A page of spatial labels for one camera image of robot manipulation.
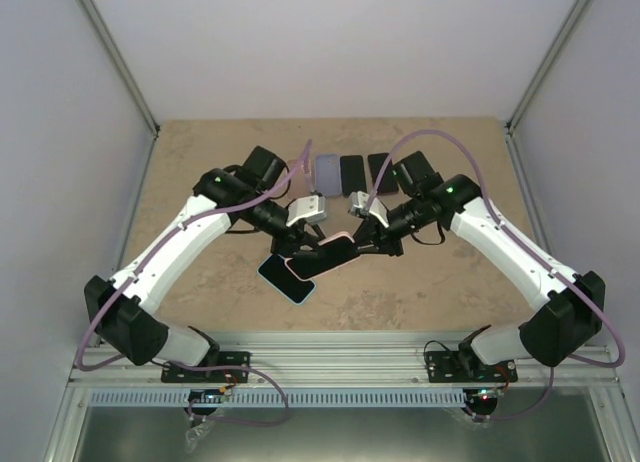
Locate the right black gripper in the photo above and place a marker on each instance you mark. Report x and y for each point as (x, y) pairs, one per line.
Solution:
(376, 233)

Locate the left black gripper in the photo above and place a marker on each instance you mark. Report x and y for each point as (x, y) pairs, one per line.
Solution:
(292, 240)

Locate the pink phone case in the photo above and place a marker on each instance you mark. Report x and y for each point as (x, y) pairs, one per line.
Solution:
(301, 183)

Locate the lavender phone case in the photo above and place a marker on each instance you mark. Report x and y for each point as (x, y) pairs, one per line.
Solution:
(328, 175)

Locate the teal phone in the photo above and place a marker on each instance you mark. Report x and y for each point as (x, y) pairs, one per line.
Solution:
(353, 176)

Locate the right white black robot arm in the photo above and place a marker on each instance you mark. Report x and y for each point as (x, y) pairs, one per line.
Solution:
(565, 304)

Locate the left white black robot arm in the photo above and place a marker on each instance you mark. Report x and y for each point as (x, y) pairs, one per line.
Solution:
(122, 309)

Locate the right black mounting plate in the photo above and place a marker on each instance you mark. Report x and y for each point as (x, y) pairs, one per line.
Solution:
(447, 367)

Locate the left circuit board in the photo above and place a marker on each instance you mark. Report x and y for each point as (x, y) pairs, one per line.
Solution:
(211, 396)

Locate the circuit board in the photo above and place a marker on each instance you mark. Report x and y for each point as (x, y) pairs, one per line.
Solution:
(211, 396)
(489, 393)

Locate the right circuit board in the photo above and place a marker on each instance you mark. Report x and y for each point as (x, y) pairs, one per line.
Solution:
(489, 393)

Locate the clear plastic bag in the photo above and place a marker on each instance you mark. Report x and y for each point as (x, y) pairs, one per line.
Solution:
(197, 431)

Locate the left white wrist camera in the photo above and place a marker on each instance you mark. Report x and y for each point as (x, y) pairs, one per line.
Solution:
(310, 209)

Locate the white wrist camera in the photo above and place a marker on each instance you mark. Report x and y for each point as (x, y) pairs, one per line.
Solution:
(310, 209)
(364, 206)

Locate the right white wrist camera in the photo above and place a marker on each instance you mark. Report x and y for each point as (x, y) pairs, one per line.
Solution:
(364, 206)

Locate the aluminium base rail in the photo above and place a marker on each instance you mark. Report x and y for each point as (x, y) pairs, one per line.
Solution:
(349, 359)

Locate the grey slotted cable duct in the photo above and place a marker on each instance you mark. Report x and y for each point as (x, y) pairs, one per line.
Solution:
(296, 398)

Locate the right aluminium frame post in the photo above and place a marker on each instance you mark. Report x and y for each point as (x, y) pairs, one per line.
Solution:
(561, 39)

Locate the aluminium frame post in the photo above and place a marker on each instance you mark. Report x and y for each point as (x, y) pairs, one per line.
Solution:
(110, 46)
(561, 39)

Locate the left aluminium frame post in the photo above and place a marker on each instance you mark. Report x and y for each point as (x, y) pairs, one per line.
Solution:
(110, 46)

